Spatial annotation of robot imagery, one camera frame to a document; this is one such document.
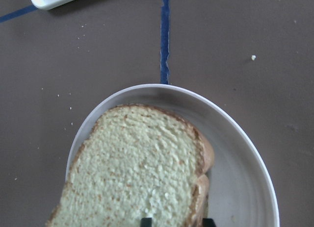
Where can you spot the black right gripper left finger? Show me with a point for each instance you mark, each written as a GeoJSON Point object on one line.
{"type": "Point", "coordinates": [146, 222]}

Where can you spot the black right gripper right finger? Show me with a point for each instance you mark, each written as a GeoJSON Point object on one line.
{"type": "Point", "coordinates": [208, 222]}

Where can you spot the bread slice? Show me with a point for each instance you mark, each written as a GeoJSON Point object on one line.
{"type": "Point", "coordinates": [138, 161]}
{"type": "Point", "coordinates": [199, 199]}

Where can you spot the white round plate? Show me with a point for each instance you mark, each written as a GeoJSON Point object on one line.
{"type": "Point", "coordinates": [241, 192]}

